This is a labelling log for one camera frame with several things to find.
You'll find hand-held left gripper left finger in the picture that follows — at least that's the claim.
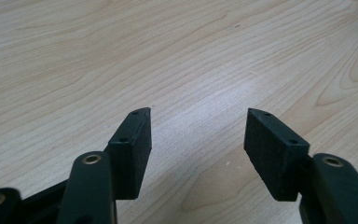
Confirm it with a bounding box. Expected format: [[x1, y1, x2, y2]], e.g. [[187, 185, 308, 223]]
[[104, 106, 153, 201]]

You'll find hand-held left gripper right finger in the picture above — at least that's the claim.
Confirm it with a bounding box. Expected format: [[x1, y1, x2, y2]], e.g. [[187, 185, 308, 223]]
[[243, 107, 311, 203]]

